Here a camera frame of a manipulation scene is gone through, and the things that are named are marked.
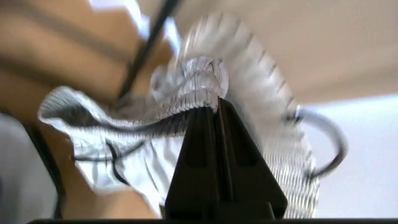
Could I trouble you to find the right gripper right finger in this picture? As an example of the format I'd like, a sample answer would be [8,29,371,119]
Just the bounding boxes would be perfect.
[216,98,288,218]

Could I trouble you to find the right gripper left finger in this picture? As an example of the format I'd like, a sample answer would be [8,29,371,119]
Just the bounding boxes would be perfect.
[164,106,223,218]

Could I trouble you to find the white laundry basket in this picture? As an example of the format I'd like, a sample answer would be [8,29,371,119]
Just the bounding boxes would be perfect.
[177,12,348,218]

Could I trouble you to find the black clothes rack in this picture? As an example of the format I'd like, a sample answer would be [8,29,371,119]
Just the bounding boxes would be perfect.
[117,0,182,101]

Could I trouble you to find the beige curtain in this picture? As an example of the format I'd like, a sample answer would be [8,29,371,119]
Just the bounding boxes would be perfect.
[136,0,398,105]

